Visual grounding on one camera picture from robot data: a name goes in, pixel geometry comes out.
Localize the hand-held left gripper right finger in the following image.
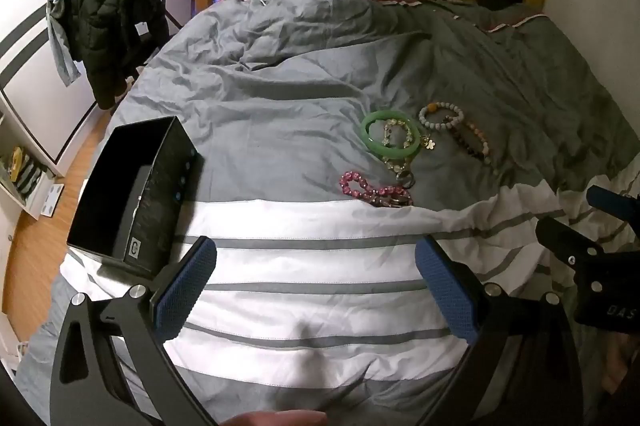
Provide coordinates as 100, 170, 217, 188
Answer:
415, 236, 601, 426

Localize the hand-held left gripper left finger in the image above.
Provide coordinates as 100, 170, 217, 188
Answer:
50, 236, 218, 426

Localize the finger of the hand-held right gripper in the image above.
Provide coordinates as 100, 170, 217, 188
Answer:
586, 185, 640, 219
535, 216, 603, 271

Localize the black box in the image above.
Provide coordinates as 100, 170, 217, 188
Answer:
66, 116, 205, 279

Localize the dark brown bead bracelet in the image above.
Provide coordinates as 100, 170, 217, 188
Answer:
445, 122, 493, 167

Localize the peach bead bracelet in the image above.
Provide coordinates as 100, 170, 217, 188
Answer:
452, 117, 493, 154

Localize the pink glass bead bracelet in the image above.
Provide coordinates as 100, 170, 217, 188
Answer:
339, 171, 416, 208

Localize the yellow crystal bead bracelet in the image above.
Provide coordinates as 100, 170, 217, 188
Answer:
380, 118, 420, 174

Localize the green jade bangle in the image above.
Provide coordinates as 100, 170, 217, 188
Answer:
361, 110, 421, 155

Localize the white bead bracelet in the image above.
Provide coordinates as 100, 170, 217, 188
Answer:
419, 102, 465, 131

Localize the person's left hand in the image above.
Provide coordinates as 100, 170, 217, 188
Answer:
220, 410, 328, 426

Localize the white shelf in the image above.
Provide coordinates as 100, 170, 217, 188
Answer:
0, 100, 66, 221

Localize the grey striped duvet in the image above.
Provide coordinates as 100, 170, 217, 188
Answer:
10, 0, 640, 426

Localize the light blue shirt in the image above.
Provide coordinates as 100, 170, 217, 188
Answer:
46, 0, 82, 87

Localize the black puffer jacket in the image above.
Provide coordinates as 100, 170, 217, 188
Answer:
62, 0, 171, 111

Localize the white wardrobe with dark stripes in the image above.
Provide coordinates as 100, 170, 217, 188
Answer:
0, 0, 151, 161

